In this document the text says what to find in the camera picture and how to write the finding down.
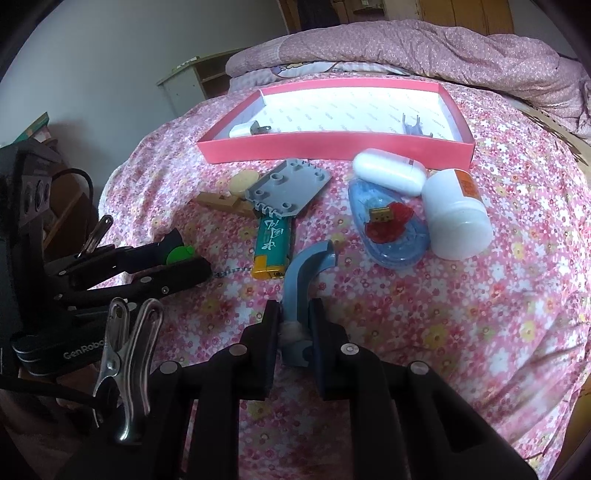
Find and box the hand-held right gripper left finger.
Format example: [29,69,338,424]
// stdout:
[60,299,282,480]

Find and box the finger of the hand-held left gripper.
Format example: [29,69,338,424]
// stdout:
[60,257,213,306]
[46,228,185,289]

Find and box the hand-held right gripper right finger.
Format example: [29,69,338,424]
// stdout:
[308,298,541,480]

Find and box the green keychain with chain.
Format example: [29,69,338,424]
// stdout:
[166,246,254,279]

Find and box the blue curved plastic part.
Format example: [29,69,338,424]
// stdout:
[283,240,339,367]

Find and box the wooden block piece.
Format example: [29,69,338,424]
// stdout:
[196,190,257,219]

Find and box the green lighter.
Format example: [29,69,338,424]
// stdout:
[252,210,294,281]

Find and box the round beige disc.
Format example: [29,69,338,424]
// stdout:
[229,171,259,195]

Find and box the blue transparent correction tape dispenser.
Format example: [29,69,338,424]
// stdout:
[347,178,431,268]

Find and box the red transparent toy charm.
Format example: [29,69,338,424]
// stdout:
[365,205,415,243]

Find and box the grey studded building plate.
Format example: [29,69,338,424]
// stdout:
[245,159,332,219]

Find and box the white earbud case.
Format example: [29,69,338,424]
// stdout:
[353,148,426,197]

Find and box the white bottle with orange label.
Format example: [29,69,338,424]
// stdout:
[422,168,494,260]

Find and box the pink shallow cardboard box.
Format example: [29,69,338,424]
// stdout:
[197,77,475,169]

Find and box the wooden chair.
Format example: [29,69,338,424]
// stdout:
[41,168,100,252]

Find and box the large metal spring clip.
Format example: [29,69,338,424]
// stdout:
[92,298,164,445]

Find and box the green box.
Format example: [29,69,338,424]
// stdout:
[9,112,51,144]

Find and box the white plug adapter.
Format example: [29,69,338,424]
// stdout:
[229,121,271,138]

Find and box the white bedside cabinet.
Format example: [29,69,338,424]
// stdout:
[156,48,247,118]

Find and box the small blue-grey plastic piece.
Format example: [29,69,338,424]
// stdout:
[401,113,433,138]

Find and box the cartoon print cloth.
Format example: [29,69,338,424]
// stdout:
[272,60,338,78]

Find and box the dark hanging garment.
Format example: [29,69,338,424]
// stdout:
[305,0,342,29]

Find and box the brown patterned blanket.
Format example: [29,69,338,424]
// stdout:
[508,97,591,167]

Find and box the pink quilt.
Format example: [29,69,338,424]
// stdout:
[225,19,591,134]

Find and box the wooden wardrobe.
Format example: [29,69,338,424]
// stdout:
[277,0,515,35]

